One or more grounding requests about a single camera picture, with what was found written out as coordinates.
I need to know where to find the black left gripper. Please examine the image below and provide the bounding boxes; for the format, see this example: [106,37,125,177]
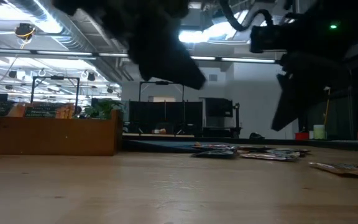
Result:
[53,0,207,90]

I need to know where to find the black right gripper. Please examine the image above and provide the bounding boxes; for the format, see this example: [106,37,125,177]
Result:
[270,30,352,132]

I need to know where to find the dark blue tea packet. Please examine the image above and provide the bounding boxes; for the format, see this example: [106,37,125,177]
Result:
[190,149,220,159]
[237,145,275,152]

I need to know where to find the green cup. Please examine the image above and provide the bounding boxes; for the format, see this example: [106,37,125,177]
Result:
[313,124,326,140]

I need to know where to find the black partition screen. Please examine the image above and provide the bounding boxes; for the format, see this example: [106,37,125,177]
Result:
[128,100,203,134]

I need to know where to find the ceiling light bar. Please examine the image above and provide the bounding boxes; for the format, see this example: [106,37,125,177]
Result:
[191,55,276,65]

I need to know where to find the black box monitor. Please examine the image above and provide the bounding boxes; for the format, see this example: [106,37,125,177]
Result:
[205,97,234,118]

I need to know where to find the green leafy plant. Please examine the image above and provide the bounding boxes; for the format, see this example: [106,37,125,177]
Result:
[82,98,126,121]

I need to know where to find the wooden three-compartment tray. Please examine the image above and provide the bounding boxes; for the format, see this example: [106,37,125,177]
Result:
[0,108,124,156]

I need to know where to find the thin black stand frame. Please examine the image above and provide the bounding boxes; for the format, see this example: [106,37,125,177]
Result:
[139,80,185,103]

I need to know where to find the black aluminium table frame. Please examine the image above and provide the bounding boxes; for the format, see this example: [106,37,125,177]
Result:
[253,138,358,153]

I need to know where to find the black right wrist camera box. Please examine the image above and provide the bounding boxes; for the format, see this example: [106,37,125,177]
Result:
[249,24,290,54]

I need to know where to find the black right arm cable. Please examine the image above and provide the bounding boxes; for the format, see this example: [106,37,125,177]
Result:
[219,0,275,32]

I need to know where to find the black background rig frame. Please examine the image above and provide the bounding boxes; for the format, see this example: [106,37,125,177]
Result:
[29,75,80,106]

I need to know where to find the silver air duct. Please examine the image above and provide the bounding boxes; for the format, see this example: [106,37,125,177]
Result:
[7,0,130,82]

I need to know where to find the orange black cable reel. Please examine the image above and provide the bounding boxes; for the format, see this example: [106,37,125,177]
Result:
[14,22,37,41]

